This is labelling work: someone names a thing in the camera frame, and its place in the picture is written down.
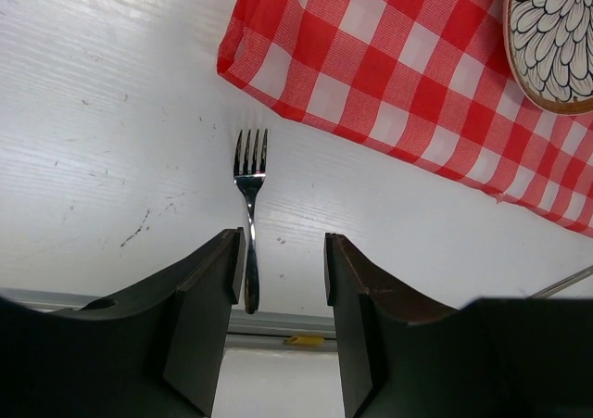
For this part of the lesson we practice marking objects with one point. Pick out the floral patterned ceramic bowl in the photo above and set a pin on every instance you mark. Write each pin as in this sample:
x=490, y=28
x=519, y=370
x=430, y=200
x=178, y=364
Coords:
x=549, y=48

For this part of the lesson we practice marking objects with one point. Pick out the aluminium frame rail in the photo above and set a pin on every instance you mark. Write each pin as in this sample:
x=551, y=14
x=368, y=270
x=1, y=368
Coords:
x=262, y=330

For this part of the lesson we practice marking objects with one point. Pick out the silver table knife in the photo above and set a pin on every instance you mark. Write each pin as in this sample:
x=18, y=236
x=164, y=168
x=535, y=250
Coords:
x=563, y=284

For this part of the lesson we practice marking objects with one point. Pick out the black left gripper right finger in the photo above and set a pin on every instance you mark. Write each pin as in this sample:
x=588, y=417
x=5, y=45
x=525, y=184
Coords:
x=403, y=354

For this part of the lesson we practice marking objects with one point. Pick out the red white checkered cloth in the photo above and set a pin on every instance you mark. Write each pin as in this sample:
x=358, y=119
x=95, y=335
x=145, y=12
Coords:
x=424, y=81

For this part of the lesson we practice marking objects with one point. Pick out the silver fork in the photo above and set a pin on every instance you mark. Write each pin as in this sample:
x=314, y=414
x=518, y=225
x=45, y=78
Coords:
x=249, y=172

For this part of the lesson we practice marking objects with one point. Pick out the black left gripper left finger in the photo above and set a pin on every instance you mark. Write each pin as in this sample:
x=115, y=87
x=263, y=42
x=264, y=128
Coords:
x=153, y=349

